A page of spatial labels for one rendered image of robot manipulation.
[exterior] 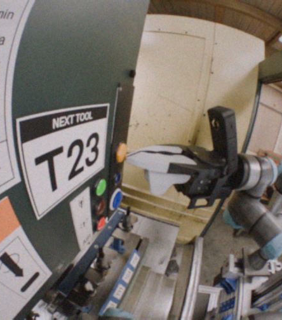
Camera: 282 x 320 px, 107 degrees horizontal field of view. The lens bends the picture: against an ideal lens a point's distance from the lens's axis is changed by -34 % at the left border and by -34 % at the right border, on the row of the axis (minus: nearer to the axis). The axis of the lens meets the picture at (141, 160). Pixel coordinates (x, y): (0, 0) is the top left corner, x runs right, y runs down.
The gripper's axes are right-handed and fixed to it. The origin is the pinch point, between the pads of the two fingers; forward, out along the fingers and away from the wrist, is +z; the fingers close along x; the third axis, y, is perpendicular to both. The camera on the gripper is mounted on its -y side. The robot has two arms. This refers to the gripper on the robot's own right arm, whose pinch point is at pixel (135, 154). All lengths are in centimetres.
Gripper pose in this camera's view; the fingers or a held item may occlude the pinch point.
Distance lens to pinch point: 20.4
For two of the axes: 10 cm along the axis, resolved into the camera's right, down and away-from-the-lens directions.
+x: -1.9, -4.4, 8.8
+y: -1.5, 9.0, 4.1
